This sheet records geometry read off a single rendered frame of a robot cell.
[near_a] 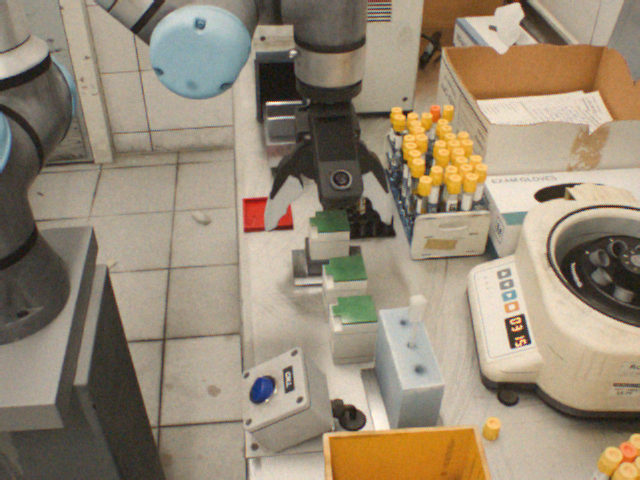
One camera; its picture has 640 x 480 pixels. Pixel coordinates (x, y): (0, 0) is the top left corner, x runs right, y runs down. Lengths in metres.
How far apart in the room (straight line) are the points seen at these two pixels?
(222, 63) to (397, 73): 0.66
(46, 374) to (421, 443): 0.39
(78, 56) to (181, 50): 2.02
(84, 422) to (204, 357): 1.11
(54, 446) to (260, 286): 0.32
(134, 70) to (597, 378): 2.17
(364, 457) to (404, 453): 0.04
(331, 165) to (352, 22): 0.14
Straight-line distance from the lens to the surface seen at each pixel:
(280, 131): 1.05
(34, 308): 0.79
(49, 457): 0.92
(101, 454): 0.90
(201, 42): 0.54
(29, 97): 0.80
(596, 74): 1.23
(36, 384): 0.75
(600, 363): 0.70
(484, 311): 0.79
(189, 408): 1.83
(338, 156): 0.71
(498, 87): 1.17
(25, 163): 0.75
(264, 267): 0.88
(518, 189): 0.93
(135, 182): 2.62
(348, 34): 0.68
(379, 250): 0.91
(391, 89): 1.18
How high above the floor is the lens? 1.47
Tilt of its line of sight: 40 degrees down
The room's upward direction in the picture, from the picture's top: straight up
